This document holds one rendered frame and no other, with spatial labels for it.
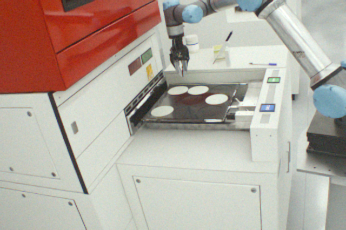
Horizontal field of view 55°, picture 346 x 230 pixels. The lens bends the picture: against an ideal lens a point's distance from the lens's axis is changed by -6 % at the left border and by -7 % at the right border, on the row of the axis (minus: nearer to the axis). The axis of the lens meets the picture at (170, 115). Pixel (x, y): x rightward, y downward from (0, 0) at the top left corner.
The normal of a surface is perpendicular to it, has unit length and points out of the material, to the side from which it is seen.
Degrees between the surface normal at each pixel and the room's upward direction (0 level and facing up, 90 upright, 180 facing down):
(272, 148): 90
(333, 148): 90
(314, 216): 0
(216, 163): 0
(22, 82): 90
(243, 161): 0
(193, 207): 90
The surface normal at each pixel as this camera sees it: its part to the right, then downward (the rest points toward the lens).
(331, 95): -0.67, 0.54
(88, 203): -0.34, 0.47
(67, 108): 0.92, 0.00
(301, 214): -0.18, -0.88
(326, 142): -0.54, 0.47
